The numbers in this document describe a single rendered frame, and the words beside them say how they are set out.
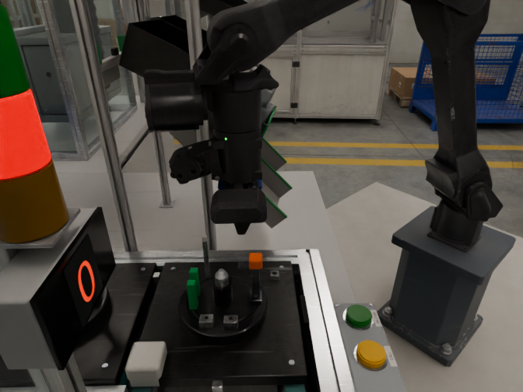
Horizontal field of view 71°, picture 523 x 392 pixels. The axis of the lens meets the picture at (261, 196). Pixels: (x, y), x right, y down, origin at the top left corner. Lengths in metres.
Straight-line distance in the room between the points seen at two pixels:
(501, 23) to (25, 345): 10.01
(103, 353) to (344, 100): 4.25
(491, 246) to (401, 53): 8.77
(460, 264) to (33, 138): 0.56
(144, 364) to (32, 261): 0.27
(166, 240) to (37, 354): 0.68
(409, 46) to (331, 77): 5.03
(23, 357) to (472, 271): 0.55
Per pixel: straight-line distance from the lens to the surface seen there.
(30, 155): 0.29
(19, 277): 0.32
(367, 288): 0.84
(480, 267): 0.64
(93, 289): 0.36
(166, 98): 0.41
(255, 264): 0.54
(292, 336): 0.58
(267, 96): 0.71
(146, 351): 0.56
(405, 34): 9.33
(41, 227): 0.31
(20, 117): 0.28
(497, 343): 0.84
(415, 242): 0.65
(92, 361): 0.60
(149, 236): 1.00
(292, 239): 0.95
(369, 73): 4.59
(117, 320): 0.64
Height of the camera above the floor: 1.42
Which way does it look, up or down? 29 degrees down
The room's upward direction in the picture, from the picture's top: straight up
